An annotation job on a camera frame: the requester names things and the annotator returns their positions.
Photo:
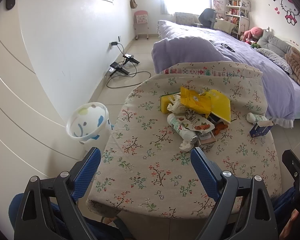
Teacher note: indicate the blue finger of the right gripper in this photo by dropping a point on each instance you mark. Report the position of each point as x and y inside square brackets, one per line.
[292, 163]

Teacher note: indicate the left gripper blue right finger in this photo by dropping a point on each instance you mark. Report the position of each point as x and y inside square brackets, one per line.
[221, 186]

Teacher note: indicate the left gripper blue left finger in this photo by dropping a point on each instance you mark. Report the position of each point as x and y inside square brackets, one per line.
[71, 185]

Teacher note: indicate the blue cardboard box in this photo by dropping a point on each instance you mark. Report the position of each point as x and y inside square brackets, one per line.
[261, 128]

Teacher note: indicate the white green drink bottle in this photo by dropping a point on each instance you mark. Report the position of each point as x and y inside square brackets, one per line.
[184, 133]

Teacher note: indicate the white tissue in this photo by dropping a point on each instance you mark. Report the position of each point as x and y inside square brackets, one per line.
[175, 106]

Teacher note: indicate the white patterned trash bin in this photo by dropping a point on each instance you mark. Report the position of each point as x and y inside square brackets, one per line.
[90, 125]

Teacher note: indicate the crumpled tissue front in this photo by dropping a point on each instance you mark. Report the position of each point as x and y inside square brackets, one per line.
[186, 146]

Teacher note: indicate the orange printed wrapper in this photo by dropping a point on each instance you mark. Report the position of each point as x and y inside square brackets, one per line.
[196, 123]

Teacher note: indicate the floral tablecloth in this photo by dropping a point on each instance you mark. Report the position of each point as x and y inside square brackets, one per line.
[146, 167]

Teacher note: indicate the yellow flat package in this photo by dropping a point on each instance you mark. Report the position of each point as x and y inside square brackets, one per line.
[220, 105]

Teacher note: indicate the yellow snack bag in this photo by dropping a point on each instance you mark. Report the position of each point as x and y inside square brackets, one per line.
[193, 101]

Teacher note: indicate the yellow green sponge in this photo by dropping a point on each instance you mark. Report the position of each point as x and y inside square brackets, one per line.
[166, 100]

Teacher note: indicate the grey pillow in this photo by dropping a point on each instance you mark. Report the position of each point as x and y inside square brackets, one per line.
[274, 44]

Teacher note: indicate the pink plush toy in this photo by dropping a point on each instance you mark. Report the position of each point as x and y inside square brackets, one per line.
[252, 35]

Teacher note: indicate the black floor device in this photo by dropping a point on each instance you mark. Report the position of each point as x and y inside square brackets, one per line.
[120, 67]

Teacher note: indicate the black remote on bed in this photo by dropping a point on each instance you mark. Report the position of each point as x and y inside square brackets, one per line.
[227, 47]

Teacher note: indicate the purple bed blanket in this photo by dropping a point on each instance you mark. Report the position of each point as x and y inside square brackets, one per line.
[186, 44]

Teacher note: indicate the white bookshelf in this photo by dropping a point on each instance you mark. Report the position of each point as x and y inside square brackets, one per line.
[237, 12]

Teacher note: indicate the dark office chair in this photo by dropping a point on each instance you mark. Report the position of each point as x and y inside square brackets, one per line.
[207, 19]

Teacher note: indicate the pink child chair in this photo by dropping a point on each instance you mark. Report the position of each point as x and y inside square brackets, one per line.
[141, 21]

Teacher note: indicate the hello kitty wall sticker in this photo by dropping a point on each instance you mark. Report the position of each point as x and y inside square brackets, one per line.
[288, 10]

